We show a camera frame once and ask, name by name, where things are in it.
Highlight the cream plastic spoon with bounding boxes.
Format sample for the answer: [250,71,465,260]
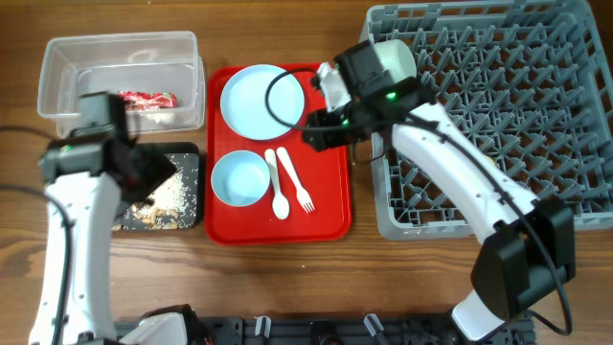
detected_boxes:
[264,149,289,220]

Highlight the clear plastic bin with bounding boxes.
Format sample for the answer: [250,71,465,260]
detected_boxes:
[37,31,206,137]

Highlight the red serving tray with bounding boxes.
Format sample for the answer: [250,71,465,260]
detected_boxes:
[204,66,352,245]

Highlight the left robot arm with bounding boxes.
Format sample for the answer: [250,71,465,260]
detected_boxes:
[29,134,176,344]

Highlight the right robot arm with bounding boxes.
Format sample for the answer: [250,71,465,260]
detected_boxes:
[303,77,576,341]

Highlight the mint green bowl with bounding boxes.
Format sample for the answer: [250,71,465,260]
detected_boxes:
[374,39,418,82]

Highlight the black mounting rail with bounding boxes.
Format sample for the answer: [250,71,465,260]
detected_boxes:
[114,313,535,345]

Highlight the light blue small bowl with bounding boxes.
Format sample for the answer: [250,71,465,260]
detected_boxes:
[210,150,270,207]

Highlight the red snack wrapper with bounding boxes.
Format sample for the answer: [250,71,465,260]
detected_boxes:
[117,91,178,111]

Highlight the grey dishwasher rack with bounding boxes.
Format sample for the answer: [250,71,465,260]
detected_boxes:
[361,1,612,230]

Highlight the pink plastic fork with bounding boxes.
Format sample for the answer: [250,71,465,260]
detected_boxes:
[276,147,315,213]

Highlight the light blue plate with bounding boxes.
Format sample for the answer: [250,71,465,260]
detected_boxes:
[220,64,306,141]

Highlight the black waste tray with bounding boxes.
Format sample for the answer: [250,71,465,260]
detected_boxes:
[112,141,201,232]

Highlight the rice and food scraps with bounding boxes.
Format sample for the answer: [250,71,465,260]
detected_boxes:
[112,152,198,232]

